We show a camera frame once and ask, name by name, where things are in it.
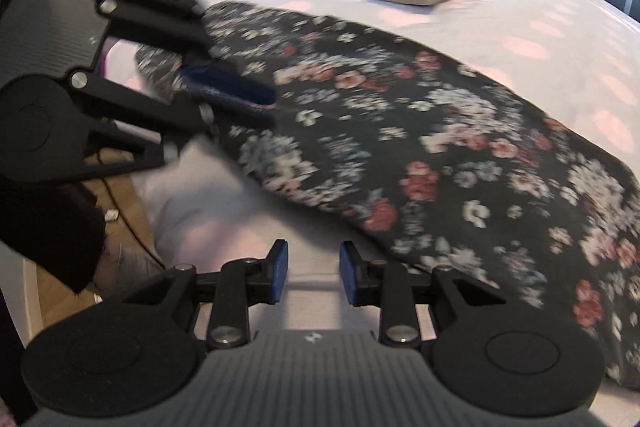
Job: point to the small white scrap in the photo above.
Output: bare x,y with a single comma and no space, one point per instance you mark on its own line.
111,214

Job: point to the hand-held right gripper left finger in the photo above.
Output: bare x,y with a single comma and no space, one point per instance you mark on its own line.
280,272

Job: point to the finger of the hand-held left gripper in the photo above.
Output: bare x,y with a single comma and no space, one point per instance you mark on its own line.
150,99
165,29

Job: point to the dark floral garment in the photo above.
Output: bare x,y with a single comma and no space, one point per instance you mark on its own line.
400,132

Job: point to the bed with pink-dotted sheet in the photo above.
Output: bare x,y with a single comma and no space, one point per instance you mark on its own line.
550,32

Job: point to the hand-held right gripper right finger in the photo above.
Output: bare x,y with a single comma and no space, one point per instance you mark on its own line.
348,272

